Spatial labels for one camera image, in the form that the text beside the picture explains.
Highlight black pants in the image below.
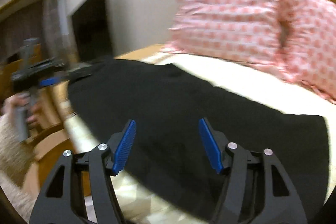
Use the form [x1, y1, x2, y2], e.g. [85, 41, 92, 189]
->
[67, 58, 331, 222]

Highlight cream bed sheet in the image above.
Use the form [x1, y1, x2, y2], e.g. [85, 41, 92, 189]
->
[63, 51, 336, 224]

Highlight person's left hand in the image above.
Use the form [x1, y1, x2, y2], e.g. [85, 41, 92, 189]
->
[2, 93, 44, 132]

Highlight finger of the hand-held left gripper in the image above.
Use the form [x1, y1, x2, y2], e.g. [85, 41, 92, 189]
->
[38, 67, 92, 88]

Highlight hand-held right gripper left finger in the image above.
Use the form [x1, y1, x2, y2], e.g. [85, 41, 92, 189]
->
[29, 119, 137, 224]

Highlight pink patterned pillow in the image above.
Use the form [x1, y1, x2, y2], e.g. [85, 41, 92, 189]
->
[161, 0, 336, 104]

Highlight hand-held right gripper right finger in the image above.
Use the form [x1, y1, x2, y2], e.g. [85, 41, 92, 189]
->
[198, 118, 308, 224]

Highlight dark doorway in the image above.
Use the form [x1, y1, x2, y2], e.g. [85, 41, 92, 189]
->
[71, 0, 114, 62]

